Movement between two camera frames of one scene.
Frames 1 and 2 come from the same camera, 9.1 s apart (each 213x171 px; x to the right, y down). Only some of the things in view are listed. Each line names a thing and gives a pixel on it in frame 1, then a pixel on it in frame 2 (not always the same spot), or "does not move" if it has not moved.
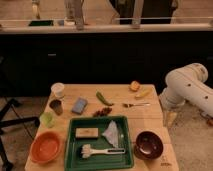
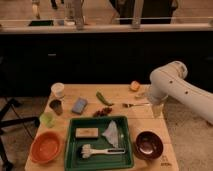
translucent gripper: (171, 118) -> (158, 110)
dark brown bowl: (148, 145) does not move
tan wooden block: (87, 132) does not move
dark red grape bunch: (104, 112) does not move
